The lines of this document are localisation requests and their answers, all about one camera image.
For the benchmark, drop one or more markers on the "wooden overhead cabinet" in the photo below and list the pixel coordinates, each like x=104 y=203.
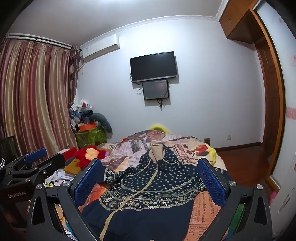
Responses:
x=238 y=22

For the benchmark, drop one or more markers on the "yellow pillow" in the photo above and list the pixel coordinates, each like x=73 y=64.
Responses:
x=159 y=127

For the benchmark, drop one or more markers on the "orange box on pile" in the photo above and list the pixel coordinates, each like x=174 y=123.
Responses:
x=87 y=127

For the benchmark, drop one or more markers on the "printed newspaper pattern bedspread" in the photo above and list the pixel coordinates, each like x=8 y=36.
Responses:
x=190 y=151

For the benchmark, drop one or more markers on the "white wall air conditioner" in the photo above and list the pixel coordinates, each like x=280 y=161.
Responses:
x=98 y=48

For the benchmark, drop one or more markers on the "navy patterned hooded garment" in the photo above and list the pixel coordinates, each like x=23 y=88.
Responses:
x=151 y=201

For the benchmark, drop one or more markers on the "clutter pile of clothes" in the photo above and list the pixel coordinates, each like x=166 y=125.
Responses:
x=80 y=114

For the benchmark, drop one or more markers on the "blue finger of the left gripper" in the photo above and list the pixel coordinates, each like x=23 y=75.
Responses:
x=35 y=156
x=51 y=164

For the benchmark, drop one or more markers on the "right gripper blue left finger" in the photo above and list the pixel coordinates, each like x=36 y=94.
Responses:
x=43 y=221

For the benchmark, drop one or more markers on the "striped red gold curtain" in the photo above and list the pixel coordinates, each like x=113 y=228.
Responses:
x=38 y=87

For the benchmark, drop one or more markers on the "green patterned storage box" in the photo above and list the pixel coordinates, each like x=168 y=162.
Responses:
x=92 y=137

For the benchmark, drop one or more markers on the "brown wooden door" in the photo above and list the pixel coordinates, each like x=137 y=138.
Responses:
x=274 y=100

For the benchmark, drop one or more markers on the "large black wall television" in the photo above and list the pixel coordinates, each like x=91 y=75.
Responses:
x=153 y=67

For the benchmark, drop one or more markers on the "brown wooden board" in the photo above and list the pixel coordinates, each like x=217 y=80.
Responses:
x=73 y=167

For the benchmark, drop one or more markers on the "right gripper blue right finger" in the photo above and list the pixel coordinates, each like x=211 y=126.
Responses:
x=244 y=213

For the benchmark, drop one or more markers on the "red plush toy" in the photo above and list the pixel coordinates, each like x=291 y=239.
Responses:
x=85 y=155

